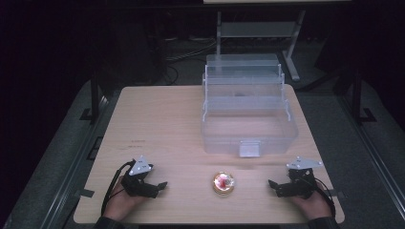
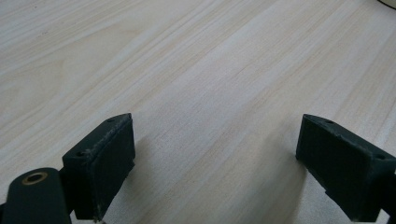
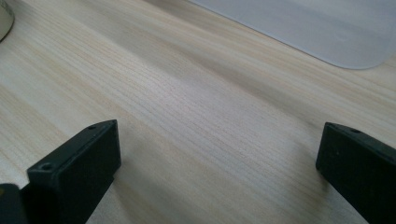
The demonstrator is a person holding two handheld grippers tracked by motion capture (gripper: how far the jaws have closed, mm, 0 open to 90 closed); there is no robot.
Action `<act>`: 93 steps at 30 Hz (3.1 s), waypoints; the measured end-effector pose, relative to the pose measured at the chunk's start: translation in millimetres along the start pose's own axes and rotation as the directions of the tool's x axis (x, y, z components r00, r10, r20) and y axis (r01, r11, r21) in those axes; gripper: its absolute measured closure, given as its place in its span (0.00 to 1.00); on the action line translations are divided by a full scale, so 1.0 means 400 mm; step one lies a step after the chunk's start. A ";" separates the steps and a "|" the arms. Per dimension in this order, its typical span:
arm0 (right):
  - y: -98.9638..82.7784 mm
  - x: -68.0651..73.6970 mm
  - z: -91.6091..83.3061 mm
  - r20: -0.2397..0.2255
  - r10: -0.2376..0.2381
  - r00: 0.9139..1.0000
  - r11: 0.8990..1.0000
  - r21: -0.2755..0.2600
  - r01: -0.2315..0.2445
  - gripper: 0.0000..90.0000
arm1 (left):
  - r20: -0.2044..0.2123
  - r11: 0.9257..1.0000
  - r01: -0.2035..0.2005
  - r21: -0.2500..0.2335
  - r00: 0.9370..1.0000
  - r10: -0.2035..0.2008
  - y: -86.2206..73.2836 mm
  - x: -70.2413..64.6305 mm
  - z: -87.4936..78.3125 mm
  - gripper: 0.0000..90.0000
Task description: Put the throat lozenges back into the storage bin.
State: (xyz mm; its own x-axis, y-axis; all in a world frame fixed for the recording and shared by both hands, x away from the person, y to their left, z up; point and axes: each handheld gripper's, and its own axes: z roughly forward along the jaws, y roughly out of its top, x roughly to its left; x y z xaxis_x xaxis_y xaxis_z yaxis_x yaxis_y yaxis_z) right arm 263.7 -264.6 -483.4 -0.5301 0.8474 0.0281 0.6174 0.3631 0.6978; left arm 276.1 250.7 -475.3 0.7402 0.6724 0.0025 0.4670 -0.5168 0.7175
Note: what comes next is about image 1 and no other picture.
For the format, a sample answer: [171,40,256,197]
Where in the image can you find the person's left hand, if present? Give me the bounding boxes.
[103,176,145,221]

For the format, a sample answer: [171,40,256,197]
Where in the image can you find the black metal post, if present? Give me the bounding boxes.
[350,71,378,126]
[79,71,106,122]

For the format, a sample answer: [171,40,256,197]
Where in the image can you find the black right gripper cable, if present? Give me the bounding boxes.
[313,177,337,218]

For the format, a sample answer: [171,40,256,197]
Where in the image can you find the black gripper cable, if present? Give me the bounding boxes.
[313,177,337,218]
[100,159,136,218]

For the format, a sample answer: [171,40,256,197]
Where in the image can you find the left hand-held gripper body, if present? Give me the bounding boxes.
[119,155,160,198]

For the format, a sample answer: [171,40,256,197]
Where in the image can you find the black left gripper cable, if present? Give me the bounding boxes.
[100,159,136,218]

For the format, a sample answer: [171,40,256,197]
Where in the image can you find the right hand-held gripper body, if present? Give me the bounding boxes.
[285,156,324,200]

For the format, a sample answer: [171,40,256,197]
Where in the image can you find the grey tape strip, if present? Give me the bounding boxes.
[74,189,96,198]
[329,189,348,199]

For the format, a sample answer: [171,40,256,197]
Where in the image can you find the floor cables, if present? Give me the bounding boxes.
[163,37,218,65]

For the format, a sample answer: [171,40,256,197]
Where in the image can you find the clear plastic storage box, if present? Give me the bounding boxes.
[201,52,300,158]

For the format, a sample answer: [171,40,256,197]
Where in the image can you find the person's right hand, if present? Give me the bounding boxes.
[289,182,332,221]

